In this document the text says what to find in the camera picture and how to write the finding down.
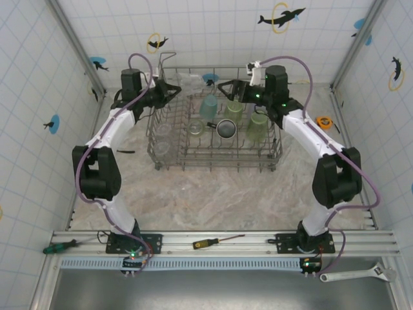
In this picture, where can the aluminium mounting rail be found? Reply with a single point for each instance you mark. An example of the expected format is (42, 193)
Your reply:
(180, 240)

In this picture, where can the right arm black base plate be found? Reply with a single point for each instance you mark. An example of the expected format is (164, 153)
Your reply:
(285, 242)

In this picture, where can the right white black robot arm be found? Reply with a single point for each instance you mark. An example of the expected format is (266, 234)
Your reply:
(306, 132)

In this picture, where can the teal textured plastic tumbler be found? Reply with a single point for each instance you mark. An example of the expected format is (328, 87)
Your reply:
(209, 108)

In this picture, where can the yellow orange tape measure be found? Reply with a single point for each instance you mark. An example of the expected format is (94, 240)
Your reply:
(322, 122)

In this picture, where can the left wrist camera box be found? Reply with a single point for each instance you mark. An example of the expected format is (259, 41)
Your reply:
(155, 73)

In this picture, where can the silver adjustable wrench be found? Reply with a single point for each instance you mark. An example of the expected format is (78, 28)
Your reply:
(355, 274)

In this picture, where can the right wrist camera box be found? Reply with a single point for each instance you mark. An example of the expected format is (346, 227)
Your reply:
(258, 74)

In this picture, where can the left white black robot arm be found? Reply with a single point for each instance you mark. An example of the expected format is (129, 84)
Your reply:
(109, 129)

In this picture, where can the aluminium frame post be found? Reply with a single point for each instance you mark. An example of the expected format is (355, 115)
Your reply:
(75, 45)
(357, 43)

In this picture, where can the yellow black screwdriver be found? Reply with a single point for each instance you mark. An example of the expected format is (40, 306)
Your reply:
(201, 244)

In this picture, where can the blue disc fish decal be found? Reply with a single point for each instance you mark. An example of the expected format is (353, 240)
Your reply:
(55, 124)
(96, 61)

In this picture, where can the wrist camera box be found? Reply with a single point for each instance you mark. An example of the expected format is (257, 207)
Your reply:
(258, 74)
(155, 73)

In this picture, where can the black metal mug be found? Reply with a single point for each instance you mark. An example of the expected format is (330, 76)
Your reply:
(226, 128)

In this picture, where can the steel sheet panel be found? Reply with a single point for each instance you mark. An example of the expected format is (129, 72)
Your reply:
(209, 290)

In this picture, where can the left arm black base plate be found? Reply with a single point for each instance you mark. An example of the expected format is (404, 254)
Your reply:
(155, 242)

